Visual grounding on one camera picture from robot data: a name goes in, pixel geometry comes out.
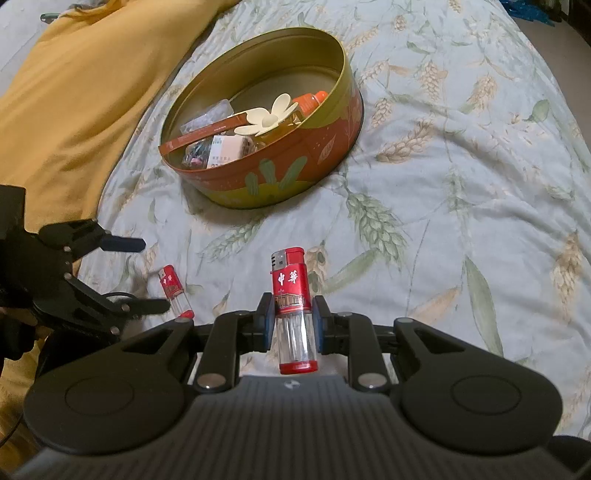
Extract red lighter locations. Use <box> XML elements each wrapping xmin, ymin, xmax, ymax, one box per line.
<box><xmin>271</xmin><ymin>247</ymin><xmax>318</xmax><ymax>375</ymax></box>
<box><xmin>158</xmin><ymin>265</ymin><xmax>194</xmax><ymax>320</ymax></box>

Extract clear bag blue items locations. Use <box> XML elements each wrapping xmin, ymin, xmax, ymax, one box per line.
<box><xmin>181</xmin><ymin>137</ymin><xmax>212</xmax><ymax>170</ymax></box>

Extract orange stick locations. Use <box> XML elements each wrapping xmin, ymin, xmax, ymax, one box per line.
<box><xmin>158</xmin><ymin>112</ymin><xmax>247</xmax><ymax>156</ymax></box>

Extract cream flower hair clip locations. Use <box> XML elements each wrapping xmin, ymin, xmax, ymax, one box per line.
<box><xmin>235</xmin><ymin>93</ymin><xmax>297</xmax><ymax>137</ymax></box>

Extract orange VC cream tube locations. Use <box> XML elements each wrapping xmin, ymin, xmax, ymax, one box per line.
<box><xmin>294</xmin><ymin>90</ymin><xmax>328</xmax><ymax>121</ymax></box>

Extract yellow blanket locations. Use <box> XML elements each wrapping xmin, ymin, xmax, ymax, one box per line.
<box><xmin>0</xmin><ymin>0</ymin><xmax>242</xmax><ymax>462</ymax></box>

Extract floral bed quilt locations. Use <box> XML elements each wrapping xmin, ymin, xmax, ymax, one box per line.
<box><xmin>80</xmin><ymin>1</ymin><xmax>590</xmax><ymax>438</ymax></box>

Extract round decorated tin box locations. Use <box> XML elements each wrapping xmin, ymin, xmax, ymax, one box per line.
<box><xmin>158</xmin><ymin>27</ymin><xmax>363</xmax><ymax>209</ymax></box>

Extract blue plastic bag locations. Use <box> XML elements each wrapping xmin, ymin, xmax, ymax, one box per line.
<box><xmin>500</xmin><ymin>0</ymin><xmax>554</xmax><ymax>26</ymax></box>

